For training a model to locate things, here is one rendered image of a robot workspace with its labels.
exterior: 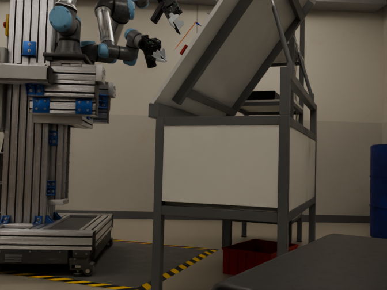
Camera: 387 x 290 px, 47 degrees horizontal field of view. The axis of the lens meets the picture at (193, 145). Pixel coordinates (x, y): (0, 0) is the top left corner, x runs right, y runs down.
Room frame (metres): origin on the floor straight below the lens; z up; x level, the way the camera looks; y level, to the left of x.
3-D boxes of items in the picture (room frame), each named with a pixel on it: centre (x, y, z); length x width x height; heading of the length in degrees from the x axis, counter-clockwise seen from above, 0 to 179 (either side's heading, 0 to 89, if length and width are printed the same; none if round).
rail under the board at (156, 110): (2.56, -0.02, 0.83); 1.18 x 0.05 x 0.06; 159
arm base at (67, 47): (2.43, 0.71, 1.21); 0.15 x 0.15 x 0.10
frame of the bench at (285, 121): (2.45, -0.32, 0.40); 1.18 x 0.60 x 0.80; 159
